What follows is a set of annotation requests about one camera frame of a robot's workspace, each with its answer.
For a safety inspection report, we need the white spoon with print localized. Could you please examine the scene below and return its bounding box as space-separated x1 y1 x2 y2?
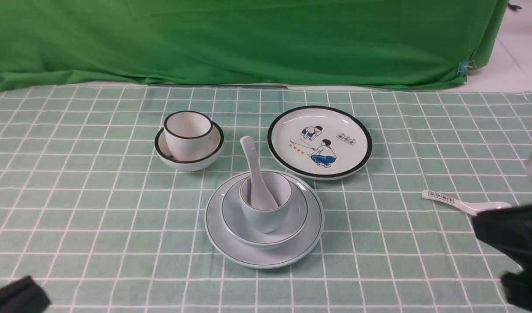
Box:
421 190 512 216

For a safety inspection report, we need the green checkered tablecloth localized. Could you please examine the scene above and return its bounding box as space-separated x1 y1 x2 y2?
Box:
0 85 532 313

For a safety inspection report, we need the white bowl black rim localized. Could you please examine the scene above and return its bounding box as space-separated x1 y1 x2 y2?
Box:
154 121 225 172

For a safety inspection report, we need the illustrated plate black rim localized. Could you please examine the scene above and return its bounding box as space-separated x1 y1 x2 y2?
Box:
267 106 373 181

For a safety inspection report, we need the green backdrop cloth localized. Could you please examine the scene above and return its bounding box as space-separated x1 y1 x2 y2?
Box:
0 0 508 92

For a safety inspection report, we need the plain white ceramic spoon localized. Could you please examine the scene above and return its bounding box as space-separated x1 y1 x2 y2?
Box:
240 136 278 211

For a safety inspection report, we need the pale blue bowl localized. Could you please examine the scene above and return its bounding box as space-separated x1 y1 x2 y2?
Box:
220 180 308 248

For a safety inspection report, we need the white cup black rim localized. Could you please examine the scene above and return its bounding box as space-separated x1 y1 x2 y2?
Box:
163 110 213 162

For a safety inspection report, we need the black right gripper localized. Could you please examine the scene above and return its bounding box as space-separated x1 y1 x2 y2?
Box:
472 203 532 312

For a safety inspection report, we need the plain pale blue plate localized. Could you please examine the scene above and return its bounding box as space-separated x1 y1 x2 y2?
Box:
204 172 325 269

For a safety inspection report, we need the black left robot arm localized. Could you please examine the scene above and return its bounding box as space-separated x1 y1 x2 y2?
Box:
0 275 52 313

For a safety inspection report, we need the blue binder clip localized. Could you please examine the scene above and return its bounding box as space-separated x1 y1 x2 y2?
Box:
455 61 470 77

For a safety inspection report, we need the pale blue cup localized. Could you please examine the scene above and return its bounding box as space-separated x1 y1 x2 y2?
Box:
239 171 296 233

